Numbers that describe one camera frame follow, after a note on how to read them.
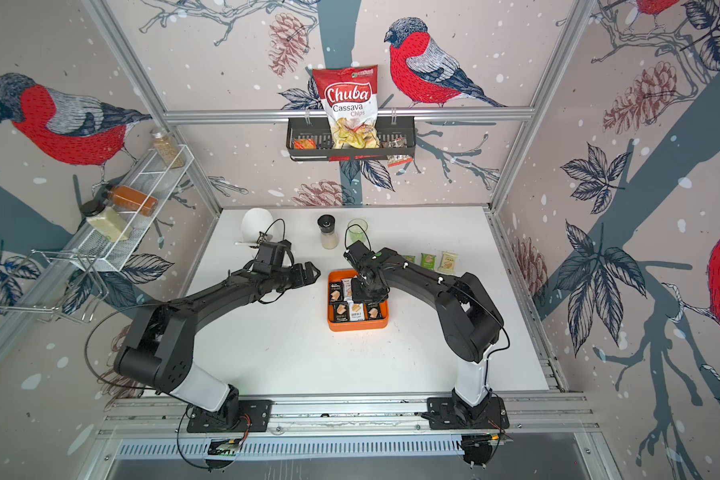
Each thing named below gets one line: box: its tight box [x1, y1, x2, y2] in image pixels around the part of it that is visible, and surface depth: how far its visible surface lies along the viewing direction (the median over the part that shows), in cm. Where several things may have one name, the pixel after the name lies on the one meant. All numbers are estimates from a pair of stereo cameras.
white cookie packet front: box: [347, 301, 365, 321], surface depth 91 cm
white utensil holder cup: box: [241, 207, 274, 244], surface depth 100 cm
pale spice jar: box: [80, 199, 133, 243], surface depth 68 cm
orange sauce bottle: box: [103, 185, 159, 217], surface depth 74 cm
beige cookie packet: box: [438, 251, 458, 275], surface depth 106 cm
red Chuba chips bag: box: [312, 65, 381, 149], surface depth 85 cm
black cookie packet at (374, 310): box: [368, 302, 381, 319], surface depth 92 cm
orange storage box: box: [327, 269, 389, 332], surface depth 92 cm
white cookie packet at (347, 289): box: [342, 278, 353, 301], surface depth 97 cm
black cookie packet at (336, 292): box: [329, 281, 344, 303], surface depth 95 cm
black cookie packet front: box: [334, 301, 350, 322], surface depth 90 cm
